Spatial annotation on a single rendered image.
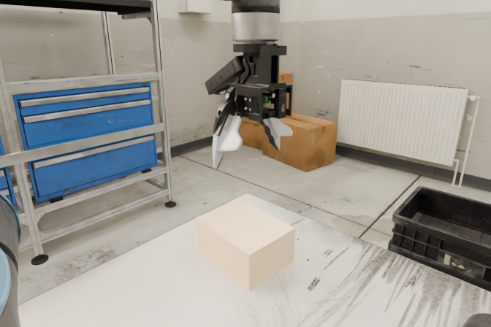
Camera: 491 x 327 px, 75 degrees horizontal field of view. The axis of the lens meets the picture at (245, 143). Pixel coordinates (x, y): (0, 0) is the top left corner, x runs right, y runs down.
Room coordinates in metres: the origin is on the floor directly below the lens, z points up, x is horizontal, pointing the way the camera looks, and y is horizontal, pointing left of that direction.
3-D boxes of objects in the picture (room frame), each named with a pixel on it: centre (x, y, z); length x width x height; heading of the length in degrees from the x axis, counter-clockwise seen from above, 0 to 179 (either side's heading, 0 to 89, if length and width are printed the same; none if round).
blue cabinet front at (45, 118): (1.73, 0.83, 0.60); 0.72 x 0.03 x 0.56; 138
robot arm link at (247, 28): (0.53, -0.02, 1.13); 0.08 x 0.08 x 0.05
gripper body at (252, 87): (0.52, -0.02, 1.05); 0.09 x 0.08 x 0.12; 41
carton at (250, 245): (0.55, 0.00, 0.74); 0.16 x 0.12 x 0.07; 42
